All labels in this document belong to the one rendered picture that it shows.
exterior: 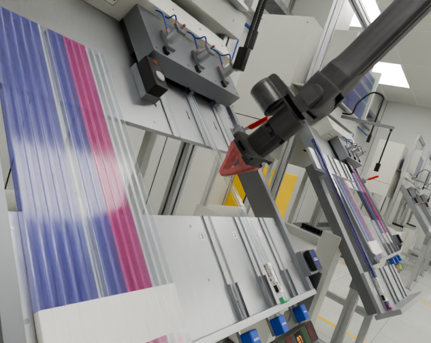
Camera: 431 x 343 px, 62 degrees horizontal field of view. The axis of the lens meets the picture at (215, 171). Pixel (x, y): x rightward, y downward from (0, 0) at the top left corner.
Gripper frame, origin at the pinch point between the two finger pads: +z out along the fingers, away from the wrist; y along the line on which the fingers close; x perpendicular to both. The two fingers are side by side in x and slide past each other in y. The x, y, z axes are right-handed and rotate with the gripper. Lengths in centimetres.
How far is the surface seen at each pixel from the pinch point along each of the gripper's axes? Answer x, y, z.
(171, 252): 15.7, 23.3, 3.7
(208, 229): 12.3, 11.5, 3.2
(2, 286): 17, 49, 3
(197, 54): -28.8, 0.4, -8.6
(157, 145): -129, -156, 114
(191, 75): -23.1, 3.2, -5.8
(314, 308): 34, -47, 17
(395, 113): -203, -763, -72
